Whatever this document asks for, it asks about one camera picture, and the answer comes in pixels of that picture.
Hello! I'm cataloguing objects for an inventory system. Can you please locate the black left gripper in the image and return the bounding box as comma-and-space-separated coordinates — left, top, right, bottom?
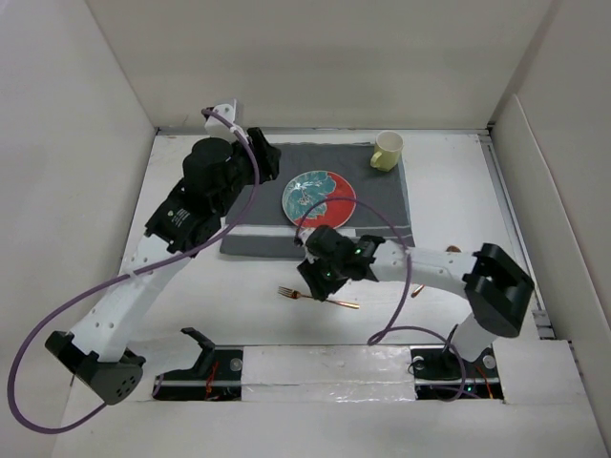
212, 128, 278, 219

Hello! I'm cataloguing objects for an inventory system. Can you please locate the red and teal round plate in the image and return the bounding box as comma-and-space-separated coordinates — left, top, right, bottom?
281, 170, 356, 228

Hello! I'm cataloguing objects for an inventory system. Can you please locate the grey striped cloth placemat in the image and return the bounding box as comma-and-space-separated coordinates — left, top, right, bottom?
220, 143, 415, 260

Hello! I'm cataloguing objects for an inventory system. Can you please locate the yellow-green mug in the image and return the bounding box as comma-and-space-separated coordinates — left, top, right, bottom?
369, 130, 404, 172

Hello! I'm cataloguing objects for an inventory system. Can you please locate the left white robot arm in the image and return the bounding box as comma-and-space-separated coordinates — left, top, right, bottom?
45, 128, 281, 406

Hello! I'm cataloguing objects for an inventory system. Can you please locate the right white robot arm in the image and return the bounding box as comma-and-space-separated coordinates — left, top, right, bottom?
296, 225, 535, 376

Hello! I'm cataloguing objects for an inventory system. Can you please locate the copper fork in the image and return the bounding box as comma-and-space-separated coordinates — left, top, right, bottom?
277, 286, 360, 310

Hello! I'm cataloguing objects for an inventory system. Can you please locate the copper spoon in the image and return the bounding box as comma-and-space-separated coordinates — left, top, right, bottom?
411, 245, 461, 298

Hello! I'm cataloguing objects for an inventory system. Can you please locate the white foam front board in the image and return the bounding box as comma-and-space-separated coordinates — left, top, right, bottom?
94, 336, 593, 427

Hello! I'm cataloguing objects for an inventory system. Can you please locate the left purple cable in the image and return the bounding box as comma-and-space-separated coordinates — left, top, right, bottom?
7, 108, 262, 434

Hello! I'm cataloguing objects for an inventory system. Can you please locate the purple cable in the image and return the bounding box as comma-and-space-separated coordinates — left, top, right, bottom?
7, 108, 262, 434
293, 196, 483, 401

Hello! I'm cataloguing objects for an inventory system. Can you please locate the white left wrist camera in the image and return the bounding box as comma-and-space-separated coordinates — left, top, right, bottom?
201, 98, 239, 142

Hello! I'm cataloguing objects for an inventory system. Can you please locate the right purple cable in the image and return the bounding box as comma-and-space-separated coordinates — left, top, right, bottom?
293, 196, 483, 401

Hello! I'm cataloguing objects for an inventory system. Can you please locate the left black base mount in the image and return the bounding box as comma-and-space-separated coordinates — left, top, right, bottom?
152, 327, 243, 402

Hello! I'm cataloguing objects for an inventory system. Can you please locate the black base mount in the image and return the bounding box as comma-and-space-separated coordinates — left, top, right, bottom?
408, 345, 504, 401
152, 327, 243, 402

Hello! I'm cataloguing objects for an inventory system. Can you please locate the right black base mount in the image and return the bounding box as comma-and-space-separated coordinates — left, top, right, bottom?
408, 345, 504, 401

